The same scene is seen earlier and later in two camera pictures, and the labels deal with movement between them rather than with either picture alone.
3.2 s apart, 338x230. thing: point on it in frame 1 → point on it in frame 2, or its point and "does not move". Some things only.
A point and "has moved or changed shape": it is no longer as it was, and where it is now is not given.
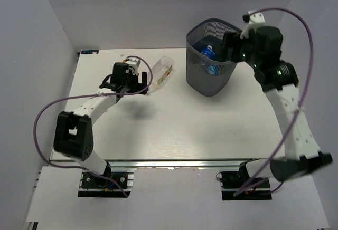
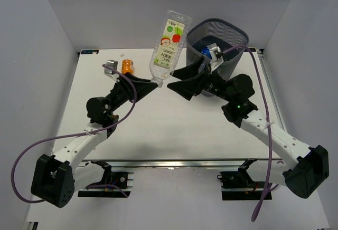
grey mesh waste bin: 208,70 does not move
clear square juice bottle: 163,68 has moved or changed shape
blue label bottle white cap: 209,52 does not move
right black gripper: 234,40 → 189,86
